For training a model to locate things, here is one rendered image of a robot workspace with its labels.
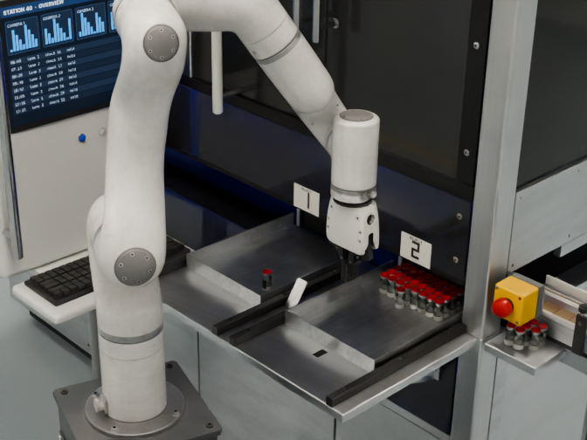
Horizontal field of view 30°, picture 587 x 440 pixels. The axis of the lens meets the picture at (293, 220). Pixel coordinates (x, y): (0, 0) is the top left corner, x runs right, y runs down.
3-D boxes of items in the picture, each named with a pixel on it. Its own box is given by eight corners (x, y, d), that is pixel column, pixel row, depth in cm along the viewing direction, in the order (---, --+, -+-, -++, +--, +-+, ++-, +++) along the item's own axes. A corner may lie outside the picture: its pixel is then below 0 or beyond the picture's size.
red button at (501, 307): (500, 308, 223) (502, 292, 221) (516, 316, 220) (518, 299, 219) (488, 314, 221) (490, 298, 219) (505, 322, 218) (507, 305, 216)
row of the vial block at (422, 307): (383, 288, 248) (384, 271, 246) (445, 319, 237) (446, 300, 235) (376, 292, 247) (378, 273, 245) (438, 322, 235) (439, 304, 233)
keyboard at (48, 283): (157, 235, 288) (157, 226, 286) (190, 253, 279) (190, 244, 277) (24, 285, 263) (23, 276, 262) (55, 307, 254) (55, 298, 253)
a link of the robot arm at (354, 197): (387, 183, 202) (386, 198, 203) (353, 168, 207) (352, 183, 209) (355, 195, 197) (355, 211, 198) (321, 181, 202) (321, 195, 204)
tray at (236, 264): (292, 224, 277) (293, 211, 276) (367, 260, 261) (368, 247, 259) (186, 267, 256) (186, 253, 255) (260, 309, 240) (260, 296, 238)
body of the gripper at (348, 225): (387, 195, 202) (383, 249, 207) (347, 178, 209) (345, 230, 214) (359, 207, 197) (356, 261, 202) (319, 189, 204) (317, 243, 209)
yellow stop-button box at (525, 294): (512, 301, 229) (515, 271, 226) (541, 315, 224) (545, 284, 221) (489, 314, 224) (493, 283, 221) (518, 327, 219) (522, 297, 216)
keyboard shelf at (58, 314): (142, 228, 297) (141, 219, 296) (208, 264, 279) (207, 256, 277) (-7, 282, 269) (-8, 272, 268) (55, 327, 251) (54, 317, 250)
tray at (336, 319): (391, 272, 256) (392, 259, 254) (479, 315, 239) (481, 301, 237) (285, 323, 234) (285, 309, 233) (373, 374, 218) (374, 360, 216)
